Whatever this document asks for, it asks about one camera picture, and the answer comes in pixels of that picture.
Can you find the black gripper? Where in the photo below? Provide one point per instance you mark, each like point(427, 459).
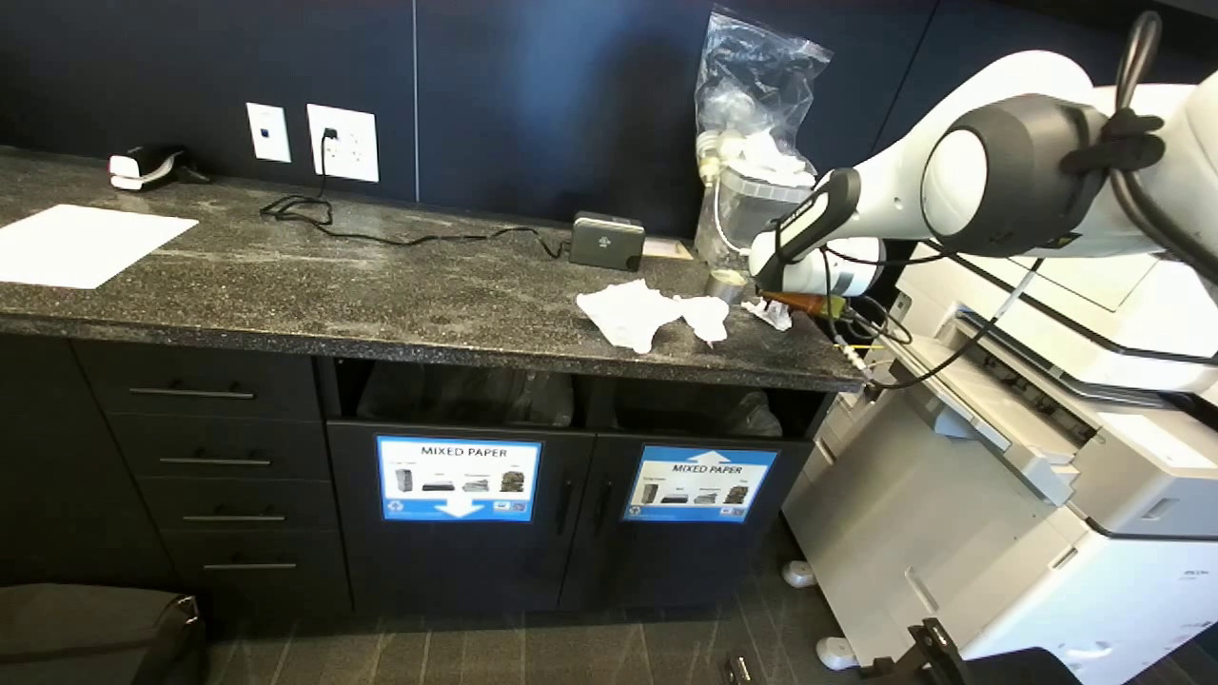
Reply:
point(810, 307)

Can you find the medium white paper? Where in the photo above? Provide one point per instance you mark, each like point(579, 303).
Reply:
point(704, 316)

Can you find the large white paper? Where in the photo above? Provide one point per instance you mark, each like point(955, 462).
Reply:
point(629, 312)

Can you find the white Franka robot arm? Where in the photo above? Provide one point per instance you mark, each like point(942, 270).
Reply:
point(900, 190)

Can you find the black recycling bin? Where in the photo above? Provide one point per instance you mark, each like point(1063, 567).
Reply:
point(685, 564)

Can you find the black bin cabinet door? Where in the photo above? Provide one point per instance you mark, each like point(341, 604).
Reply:
point(459, 564)

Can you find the clear plastic bucket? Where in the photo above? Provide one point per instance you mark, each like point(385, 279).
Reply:
point(744, 223)

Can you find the tan flat card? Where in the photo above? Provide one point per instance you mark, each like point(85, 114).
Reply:
point(668, 250)

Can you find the black power adapter box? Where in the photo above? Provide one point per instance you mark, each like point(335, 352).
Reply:
point(607, 242)

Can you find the blue mixed paper label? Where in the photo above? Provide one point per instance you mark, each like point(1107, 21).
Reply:
point(699, 483)
point(459, 482)

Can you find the clear plastic bag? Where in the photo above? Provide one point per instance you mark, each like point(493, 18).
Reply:
point(747, 90)

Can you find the large white office printer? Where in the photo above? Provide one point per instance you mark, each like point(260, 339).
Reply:
point(1013, 535)

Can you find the black stand clamp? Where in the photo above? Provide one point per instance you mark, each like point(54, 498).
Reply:
point(937, 652)

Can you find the flat white paper sheet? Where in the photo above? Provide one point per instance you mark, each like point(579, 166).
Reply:
point(81, 246)

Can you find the black unlabelled cabinet door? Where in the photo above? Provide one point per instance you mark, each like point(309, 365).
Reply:
point(62, 469)

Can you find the orange wrist camera box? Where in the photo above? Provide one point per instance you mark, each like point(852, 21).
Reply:
point(819, 303)

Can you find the wide white wall outlet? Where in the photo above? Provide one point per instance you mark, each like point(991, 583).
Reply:
point(343, 142)

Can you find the narrow white wall plate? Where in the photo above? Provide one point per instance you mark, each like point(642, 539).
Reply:
point(267, 130)

